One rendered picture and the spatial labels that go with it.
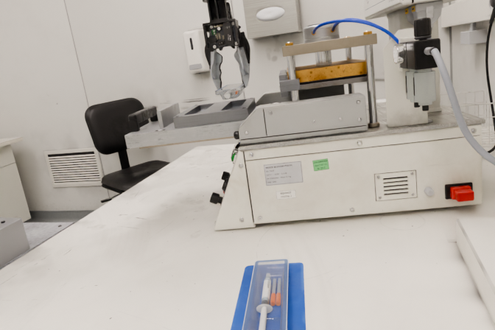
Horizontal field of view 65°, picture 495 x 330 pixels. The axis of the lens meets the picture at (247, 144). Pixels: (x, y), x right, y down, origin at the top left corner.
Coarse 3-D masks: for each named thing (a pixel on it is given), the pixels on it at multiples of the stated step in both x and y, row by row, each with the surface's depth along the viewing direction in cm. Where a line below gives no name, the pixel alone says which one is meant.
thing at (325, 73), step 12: (324, 60) 86; (348, 60) 91; (360, 60) 83; (300, 72) 79; (312, 72) 79; (324, 72) 78; (336, 72) 78; (348, 72) 78; (360, 72) 78; (300, 84) 80; (312, 84) 79; (324, 84) 79; (336, 84) 79
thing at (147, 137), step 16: (160, 112) 86; (176, 112) 98; (144, 128) 91; (160, 128) 87; (176, 128) 84; (192, 128) 83; (208, 128) 83; (224, 128) 82; (128, 144) 85; (144, 144) 85; (160, 144) 87
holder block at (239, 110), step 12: (192, 108) 96; (204, 108) 102; (216, 108) 89; (228, 108) 95; (240, 108) 83; (252, 108) 92; (180, 120) 84; (192, 120) 84; (204, 120) 83; (216, 120) 83; (228, 120) 83; (240, 120) 83
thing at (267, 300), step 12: (264, 264) 62; (276, 264) 62; (264, 276) 59; (276, 276) 58; (252, 288) 56; (264, 288) 56; (276, 288) 56; (252, 300) 54; (264, 300) 53; (276, 300) 53; (252, 312) 51; (264, 312) 51; (276, 312) 50; (252, 324) 49; (264, 324) 48; (276, 324) 48
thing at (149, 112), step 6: (144, 108) 97; (150, 108) 97; (132, 114) 88; (138, 114) 89; (144, 114) 93; (150, 114) 97; (156, 114) 101; (132, 120) 88; (138, 120) 89; (144, 120) 93; (156, 120) 101; (132, 126) 88; (138, 126) 88
